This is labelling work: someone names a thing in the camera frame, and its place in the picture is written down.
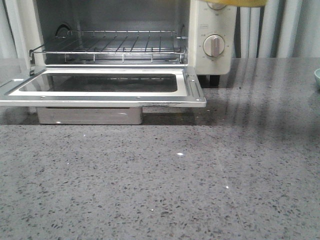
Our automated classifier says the glass oven door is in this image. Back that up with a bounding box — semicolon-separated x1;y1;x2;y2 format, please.
0;65;207;108

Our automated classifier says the striped yellow bread roll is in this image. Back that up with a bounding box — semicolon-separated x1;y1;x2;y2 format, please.
205;0;267;8

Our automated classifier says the white Toshiba toaster oven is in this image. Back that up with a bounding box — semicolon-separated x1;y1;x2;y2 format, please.
21;0;237;86

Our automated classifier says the lower beige oven knob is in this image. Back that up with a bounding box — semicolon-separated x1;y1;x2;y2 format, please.
203;34;225;58

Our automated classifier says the beige oven knob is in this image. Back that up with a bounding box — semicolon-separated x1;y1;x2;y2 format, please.
206;1;227;11
203;34;225;58

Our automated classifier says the upper beige oven knob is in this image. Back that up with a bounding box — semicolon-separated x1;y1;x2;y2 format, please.
206;1;227;11

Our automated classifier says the metal wire oven rack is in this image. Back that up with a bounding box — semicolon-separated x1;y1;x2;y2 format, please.
29;30;188;65

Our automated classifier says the silver oven door handle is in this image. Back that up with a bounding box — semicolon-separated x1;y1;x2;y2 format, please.
36;107;143;125

